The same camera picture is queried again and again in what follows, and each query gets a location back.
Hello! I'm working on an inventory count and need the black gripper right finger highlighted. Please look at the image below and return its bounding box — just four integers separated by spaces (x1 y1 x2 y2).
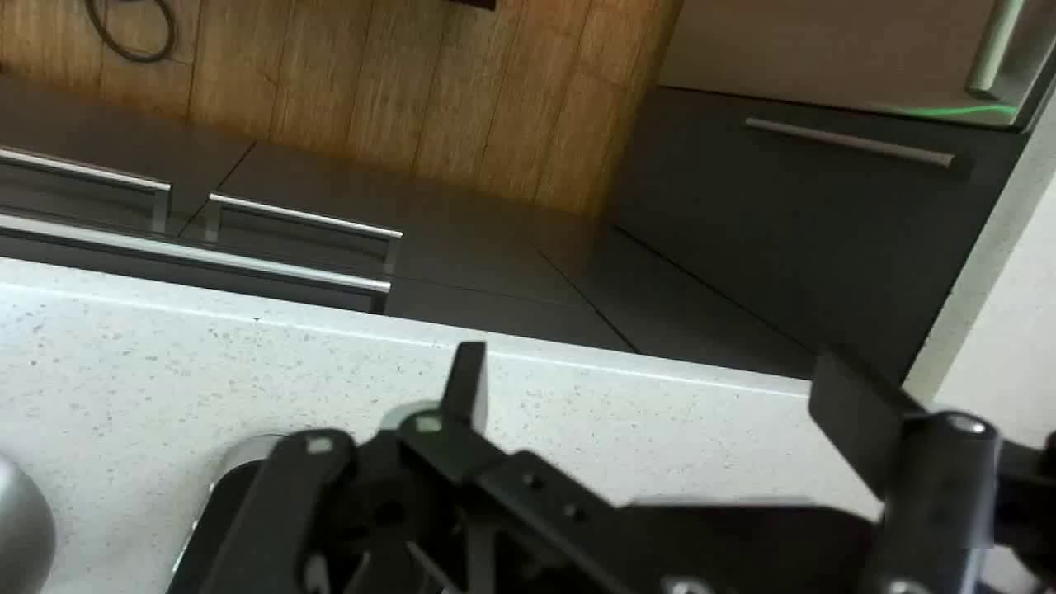
810 347 1056 594

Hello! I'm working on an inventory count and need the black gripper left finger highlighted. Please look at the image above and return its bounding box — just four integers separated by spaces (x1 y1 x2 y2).
170 340 637 594

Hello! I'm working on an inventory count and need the steel coffee pot black handle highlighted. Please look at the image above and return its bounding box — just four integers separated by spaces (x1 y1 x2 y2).
0 452 59 594

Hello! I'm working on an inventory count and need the black drawer cabinet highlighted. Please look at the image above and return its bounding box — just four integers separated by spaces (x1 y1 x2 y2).
0 70 819 380

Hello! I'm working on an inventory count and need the long silver drawer handle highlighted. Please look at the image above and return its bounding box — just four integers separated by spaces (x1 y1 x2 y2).
0 211 395 298

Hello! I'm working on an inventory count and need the short silver drawer handle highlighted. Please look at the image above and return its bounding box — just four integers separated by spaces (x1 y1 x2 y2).
0 144 175 233
201 188 405 276

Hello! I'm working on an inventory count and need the black cabinet with bar handle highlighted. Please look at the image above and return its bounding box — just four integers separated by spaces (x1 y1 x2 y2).
608 82 1038 384

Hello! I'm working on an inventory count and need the silver cabinet bar handle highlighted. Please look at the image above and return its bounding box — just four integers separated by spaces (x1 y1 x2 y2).
743 114 961 171

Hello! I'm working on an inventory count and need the black cable loop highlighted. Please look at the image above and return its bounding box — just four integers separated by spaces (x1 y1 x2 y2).
86 0 181 66

